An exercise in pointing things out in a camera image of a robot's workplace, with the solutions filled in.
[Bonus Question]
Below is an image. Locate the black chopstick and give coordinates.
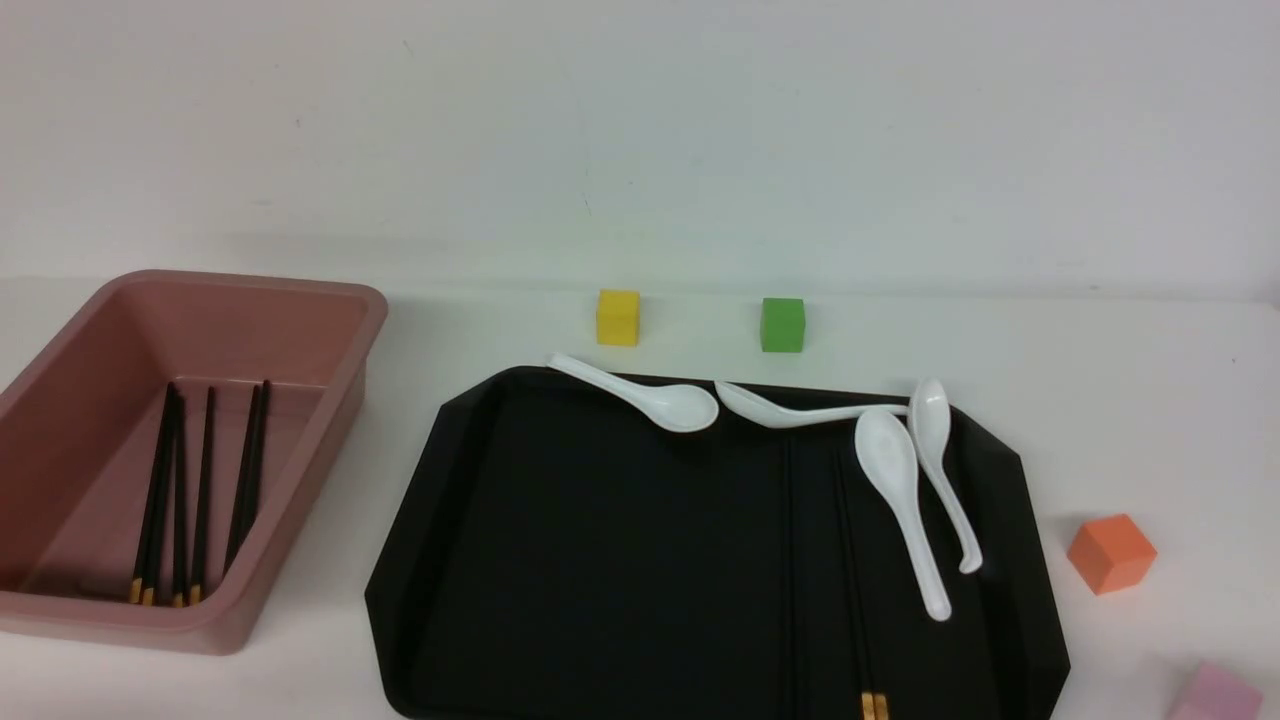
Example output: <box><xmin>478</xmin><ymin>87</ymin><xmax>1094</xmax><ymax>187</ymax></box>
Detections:
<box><xmin>223</xmin><ymin>386</ymin><xmax>261</xmax><ymax>577</ymax></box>
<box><xmin>189</xmin><ymin>386</ymin><xmax>216</xmax><ymax>606</ymax></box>
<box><xmin>128</xmin><ymin>382</ymin><xmax>177</xmax><ymax>603</ymax></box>
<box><xmin>838</xmin><ymin>465</ymin><xmax>890</xmax><ymax>719</ymax></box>
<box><xmin>236</xmin><ymin>380</ymin><xmax>273</xmax><ymax>557</ymax></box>
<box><xmin>172</xmin><ymin>395</ymin><xmax>189</xmax><ymax>609</ymax></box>
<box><xmin>142</xmin><ymin>387</ymin><xmax>179</xmax><ymax>606</ymax></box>
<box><xmin>831</xmin><ymin>448</ymin><xmax>878</xmax><ymax>719</ymax></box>

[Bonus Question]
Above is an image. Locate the white spoon top middle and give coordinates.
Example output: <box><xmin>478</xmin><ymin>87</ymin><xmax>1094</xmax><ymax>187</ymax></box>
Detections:
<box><xmin>713</xmin><ymin>380</ymin><xmax>908</xmax><ymax>430</ymax></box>

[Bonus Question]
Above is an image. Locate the white spoon centre right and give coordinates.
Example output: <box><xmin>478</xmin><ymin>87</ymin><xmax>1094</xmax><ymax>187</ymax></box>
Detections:
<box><xmin>852</xmin><ymin>407</ymin><xmax>952</xmax><ymax>623</ymax></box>

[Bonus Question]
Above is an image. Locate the yellow cube block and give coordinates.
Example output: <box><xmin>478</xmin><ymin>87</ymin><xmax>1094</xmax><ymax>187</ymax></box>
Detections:
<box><xmin>595</xmin><ymin>290</ymin><xmax>641</xmax><ymax>347</ymax></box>

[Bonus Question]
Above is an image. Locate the green cube block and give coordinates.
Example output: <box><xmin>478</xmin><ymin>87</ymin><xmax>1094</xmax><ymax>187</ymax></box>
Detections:
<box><xmin>759</xmin><ymin>297</ymin><xmax>806</xmax><ymax>354</ymax></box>

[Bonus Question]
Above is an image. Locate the orange cube block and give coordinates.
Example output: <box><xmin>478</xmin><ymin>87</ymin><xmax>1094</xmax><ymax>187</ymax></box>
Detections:
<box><xmin>1068</xmin><ymin>512</ymin><xmax>1158</xmax><ymax>596</ymax></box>

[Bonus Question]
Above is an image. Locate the pink cube block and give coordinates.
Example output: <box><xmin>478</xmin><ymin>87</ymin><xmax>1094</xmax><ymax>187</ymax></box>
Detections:
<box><xmin>1166</xmin><ymin>662</ymin><xmax>1263</xmax><ymax>719</ymax></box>

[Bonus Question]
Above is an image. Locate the pink plastic bin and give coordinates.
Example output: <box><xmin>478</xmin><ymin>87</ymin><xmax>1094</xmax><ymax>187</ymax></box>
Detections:
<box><xmin>1</xmin><ymin>270</ymin><xmax>388</xmax><ymax>655</ymax></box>

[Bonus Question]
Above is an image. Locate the white spoon far left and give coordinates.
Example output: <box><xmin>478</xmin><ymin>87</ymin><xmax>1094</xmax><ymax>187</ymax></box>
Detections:
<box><xmin>547</xmin><ymin>354</ymin><xmax>721</xmax><ymax>434</ymax></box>

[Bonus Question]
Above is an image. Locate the white spoon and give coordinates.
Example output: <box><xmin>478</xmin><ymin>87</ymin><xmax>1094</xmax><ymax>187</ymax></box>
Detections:
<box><xmin>713</xmin><ymin>380</ymin><xmax>908</xmax><ymax>430</ymax></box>
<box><xmin>547</xmin><ymin>354</ymin><xmax>721</xmax><ymax>434</ymax></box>
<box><xmin>852</xmin><ymin>407</ymin><xmax>952</xmax><ymax>623</ymax></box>
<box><xmin>908</xmin><ymin>378</ymin><xmax>984</xmax><ymax>575</ymax></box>

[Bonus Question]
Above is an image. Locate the white spoon far right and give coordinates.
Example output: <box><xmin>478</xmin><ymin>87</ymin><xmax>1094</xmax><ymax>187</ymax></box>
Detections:
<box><xmin>908</xmin><ymin>378</ymin><xmax>984</xmax><ymax>575</ymax></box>

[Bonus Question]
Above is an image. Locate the black plastic tray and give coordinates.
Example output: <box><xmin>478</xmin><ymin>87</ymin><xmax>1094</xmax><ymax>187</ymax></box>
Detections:
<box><xmin>365</xmin><ymin>366</ymin><xmax>1071</xmax><ymax>719</ymax></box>

